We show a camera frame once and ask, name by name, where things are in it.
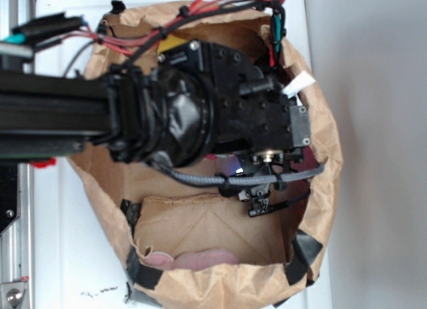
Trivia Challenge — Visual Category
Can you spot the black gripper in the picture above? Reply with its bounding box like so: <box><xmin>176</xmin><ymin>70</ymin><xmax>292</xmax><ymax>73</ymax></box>
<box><xmin>156</xmin><ymin>40</ymin><xmax>311</xmax><ymax>159</ymax></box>

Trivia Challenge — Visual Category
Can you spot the red black wire bundle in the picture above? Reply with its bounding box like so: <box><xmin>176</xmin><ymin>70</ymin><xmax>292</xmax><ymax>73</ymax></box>
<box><xmin>11</xmin><ymin>0</ymin><xmax>288</xmax><ymax>76</ymax></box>

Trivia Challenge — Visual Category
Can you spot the pink soft toy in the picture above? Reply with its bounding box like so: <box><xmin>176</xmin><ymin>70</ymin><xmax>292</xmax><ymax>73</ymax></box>
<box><xmin>144</xmin><ymin>248</ymin><xmax>239</xmax><ymax>271</ymax></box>

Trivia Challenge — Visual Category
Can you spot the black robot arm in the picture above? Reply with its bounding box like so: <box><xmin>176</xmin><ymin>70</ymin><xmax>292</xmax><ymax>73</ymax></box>
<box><xmin>1</xmin><ymin>40</ymin><xmax>311</xmax><ymax>168</ymax></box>

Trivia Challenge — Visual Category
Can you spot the brown paper bag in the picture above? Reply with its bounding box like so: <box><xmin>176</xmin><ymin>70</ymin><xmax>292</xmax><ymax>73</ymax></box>
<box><xmin>67</xmin><ymin>1</ymin><xmax>344</xmax><ymax>309</ymax></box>

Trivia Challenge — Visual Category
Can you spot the yellow green sponge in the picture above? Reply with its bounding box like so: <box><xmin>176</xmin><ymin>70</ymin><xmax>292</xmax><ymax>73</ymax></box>
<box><xmin>157</xmin><ymin>35</ymin><xmax>188</xmax><ymax>55</ymax></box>

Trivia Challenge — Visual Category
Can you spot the white paper label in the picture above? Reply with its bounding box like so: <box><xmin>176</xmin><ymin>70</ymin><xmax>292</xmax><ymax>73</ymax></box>
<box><xmin>283</xmin><ymin>70</ymin><xmax>316</xmax><ymax>98</ymax></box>

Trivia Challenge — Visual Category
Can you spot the aluminium frame rail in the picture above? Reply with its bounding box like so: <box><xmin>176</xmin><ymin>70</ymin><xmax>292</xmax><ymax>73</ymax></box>
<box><xmin>1</xmin><ymin>0</ymin><xmax>35</xmax><ymax>308</ymax></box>

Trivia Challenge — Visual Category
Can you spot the grey braided cable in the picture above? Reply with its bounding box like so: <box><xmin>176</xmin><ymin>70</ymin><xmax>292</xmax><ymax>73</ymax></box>
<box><xmin>156</xmin><ymin>160</ymin><xmax>326</xmax><ymax>190</ymax></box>

